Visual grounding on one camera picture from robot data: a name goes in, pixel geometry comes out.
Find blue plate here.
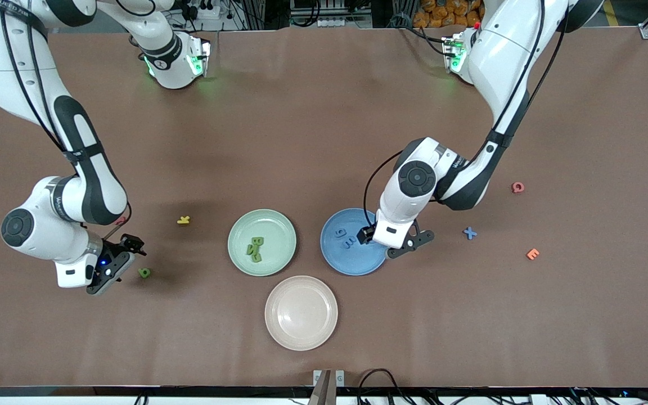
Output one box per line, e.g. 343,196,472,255
320,208,391,277

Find green plate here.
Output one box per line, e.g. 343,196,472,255
227,209,297,277

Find beige pink plate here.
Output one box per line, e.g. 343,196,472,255
264,275,339,352

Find metal table clamp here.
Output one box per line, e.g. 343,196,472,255
308,370,345,405

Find orange snack bag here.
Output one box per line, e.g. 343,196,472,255
414,0,485,29

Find white power strip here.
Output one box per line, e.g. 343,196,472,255
181,0,223,20

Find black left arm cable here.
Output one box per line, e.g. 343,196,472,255
363,0,569,228

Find black looped cable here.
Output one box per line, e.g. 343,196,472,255
356,368,415,405

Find black base cable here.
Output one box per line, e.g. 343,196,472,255
394,17,449,56

